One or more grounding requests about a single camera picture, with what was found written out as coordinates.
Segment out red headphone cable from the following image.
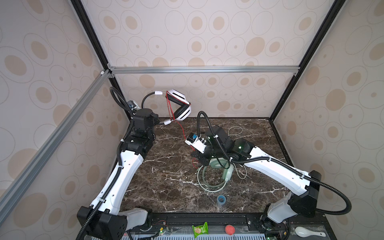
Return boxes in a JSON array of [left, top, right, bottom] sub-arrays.
[[165, 93, 199, 169]]

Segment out black white headphones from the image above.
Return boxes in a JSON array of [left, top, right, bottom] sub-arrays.
[[140, 89, 193, 126]]

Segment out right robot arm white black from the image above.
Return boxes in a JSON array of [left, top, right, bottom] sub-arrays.
[[185, 111, 352, 231]]

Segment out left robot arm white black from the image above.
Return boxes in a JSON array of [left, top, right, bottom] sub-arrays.
[[76, 87, 160, 240]]

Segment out mint green headphones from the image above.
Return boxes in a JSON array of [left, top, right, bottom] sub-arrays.
[[197, 158, 234, 193]]

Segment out blue tape roll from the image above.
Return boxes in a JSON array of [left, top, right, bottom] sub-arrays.
[[217, 195, 227, 206]]

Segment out red ball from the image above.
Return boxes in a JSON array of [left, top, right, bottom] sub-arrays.
[[225, 225, 236, 236]]

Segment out green snack packet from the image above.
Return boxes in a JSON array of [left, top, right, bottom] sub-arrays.
[[192, 222, 209, 239]]

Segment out white ceramic spoon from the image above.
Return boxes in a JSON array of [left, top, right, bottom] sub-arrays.
[[295, 227, 326, 238]]

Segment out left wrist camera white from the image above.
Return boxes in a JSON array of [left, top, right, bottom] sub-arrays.
[[127, 100, 141, 113]]

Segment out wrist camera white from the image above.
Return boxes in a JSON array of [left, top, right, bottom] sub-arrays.
[[127, 100, 141, 113], [185, 133, 209, 154]]

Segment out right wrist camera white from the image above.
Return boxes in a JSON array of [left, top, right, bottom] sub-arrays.
[[185, 133, 209, 154]]

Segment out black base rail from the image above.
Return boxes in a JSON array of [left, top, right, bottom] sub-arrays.
[[120, 213, 336, 240]]

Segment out horizontal aluminium frame bar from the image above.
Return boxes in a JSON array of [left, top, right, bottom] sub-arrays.
[[110, 66, 300, 75]]

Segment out diagonal aluminium frame bar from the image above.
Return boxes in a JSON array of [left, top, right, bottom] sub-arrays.
[[1, 69, 111, 225]]

